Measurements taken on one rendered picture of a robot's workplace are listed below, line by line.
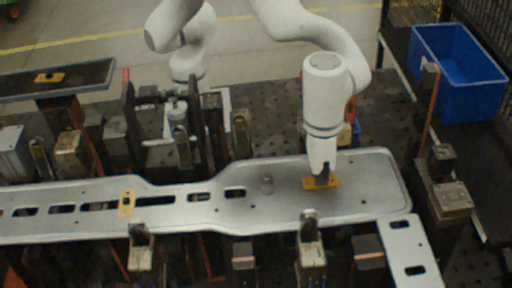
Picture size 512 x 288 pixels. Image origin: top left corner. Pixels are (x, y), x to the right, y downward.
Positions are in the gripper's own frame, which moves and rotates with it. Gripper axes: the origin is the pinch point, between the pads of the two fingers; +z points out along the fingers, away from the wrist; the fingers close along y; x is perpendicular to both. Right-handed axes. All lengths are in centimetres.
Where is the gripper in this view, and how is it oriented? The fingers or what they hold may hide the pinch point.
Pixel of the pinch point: (320, 175)
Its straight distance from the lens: 108.3
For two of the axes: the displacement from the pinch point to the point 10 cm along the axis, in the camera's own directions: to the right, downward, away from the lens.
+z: 0.7, 7.2, 6.9
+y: 0.8, 6.8, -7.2
